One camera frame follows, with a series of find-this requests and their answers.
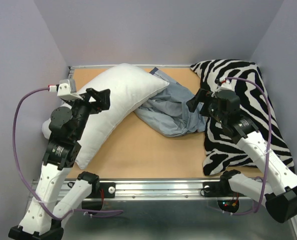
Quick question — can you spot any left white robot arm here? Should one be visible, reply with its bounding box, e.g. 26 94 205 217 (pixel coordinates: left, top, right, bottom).
8 88 111 240

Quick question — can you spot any zebra print pillow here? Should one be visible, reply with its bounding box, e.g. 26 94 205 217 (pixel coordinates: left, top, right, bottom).
190 59 295 176

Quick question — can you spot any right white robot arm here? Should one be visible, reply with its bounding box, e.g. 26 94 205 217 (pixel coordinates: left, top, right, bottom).
186 88 297 223

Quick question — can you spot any white pillow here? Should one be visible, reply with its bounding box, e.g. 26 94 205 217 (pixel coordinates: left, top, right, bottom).
40 62 170 171

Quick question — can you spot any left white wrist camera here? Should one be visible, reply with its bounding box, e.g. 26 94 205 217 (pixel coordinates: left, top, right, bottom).
57 79 81 101

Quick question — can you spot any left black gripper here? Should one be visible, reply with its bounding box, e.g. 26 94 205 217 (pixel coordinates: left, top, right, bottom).
65 88 110 141

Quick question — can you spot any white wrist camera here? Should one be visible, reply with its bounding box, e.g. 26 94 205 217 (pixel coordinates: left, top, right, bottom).
57 79 81 101
211 79 232 97

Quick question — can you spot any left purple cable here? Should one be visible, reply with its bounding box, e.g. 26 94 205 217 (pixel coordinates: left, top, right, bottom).
12 85 124 221

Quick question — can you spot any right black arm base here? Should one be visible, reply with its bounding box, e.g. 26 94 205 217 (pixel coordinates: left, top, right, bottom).
200 181 240 215

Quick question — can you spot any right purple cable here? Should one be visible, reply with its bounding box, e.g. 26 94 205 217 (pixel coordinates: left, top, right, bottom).
222 76 274 215

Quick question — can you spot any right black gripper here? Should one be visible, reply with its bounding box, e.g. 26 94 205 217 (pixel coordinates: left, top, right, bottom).
187 87 227 124

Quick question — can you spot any grey-blue pillowcase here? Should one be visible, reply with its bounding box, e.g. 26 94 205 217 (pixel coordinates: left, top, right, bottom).
134 67 206 138

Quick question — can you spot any purple cable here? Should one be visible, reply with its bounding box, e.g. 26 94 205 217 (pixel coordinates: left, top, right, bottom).
222 76 274 215
12 85 124 221

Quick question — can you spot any aluminium front rail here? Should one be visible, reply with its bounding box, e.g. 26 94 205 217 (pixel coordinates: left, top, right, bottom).
28 178 297 201

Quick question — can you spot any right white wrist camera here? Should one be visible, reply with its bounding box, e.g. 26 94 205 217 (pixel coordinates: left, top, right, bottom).
211 79 232 97

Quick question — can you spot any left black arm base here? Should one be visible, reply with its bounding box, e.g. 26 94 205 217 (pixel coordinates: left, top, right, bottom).
81 182 116 211

